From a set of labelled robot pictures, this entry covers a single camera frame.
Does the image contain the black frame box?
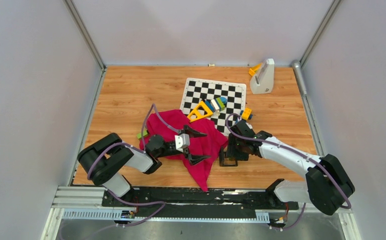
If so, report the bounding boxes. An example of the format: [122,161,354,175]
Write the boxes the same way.
[218,147,238,167]

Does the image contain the magenta red garment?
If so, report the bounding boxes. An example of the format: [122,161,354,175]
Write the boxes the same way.
[139,109,229,193]

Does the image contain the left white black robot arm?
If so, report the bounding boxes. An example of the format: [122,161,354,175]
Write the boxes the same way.
[77,125,208,207]

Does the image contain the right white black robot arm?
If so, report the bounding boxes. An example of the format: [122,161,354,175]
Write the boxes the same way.
[228,120,356,216]

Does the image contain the yellow triangle block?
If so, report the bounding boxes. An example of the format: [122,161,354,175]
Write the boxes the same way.
[187,101,213,123]

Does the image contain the black white chessboard mat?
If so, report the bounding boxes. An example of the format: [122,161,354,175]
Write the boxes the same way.
[180,77,247,136]

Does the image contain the green rectangular block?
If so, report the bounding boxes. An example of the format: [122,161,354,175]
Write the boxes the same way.
[136,130,149,139]

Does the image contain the white metronome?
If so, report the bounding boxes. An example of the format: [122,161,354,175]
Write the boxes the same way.
[250,58,275,95]

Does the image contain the yellow toy behind metronome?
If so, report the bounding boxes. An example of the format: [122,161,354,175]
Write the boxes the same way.
[248,62,263,77]

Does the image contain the grey metal pipe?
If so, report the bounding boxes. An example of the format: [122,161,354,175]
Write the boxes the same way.
[291,60,308,99]

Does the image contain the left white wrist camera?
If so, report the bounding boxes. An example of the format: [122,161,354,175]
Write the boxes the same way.
[175,134,190,152]

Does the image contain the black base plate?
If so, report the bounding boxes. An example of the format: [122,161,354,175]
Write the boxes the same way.
[101,187,299,221]

